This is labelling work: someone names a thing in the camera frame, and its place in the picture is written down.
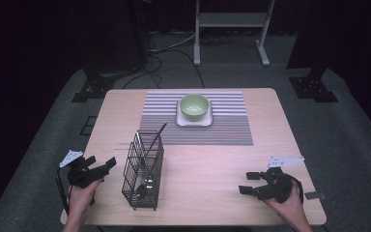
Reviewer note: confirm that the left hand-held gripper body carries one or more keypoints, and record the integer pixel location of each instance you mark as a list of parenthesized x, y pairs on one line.
[(79, 176)]

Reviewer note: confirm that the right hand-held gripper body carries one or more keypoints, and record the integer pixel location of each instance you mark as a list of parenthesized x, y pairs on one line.
[(275, 187)]

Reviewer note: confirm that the green bowl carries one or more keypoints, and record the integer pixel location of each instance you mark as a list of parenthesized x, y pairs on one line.
[(194, 106)]

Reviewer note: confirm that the person's left hand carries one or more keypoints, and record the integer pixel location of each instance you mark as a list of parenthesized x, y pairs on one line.
[(81, 196)]

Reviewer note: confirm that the person's right hand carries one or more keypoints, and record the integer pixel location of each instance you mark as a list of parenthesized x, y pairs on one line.
[(290, 208)]

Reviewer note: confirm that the grey tape strip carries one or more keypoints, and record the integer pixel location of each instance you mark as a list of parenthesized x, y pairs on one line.
[(314, 195)]

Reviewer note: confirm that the striped placemat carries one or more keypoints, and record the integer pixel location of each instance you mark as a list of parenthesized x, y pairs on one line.
[(228, 129)]

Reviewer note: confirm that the thin black utensil stick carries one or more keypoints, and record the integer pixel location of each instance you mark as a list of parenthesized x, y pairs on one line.
[(158, 136)]

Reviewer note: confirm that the black stand base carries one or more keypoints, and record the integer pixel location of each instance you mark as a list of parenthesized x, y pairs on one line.
[(93, 87), (312, 87)]

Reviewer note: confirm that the white square plate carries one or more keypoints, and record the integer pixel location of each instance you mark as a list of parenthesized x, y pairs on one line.
[(186, 122)]

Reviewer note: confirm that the white metal stand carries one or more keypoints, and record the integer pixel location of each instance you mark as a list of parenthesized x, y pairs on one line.
[(232, 19)]

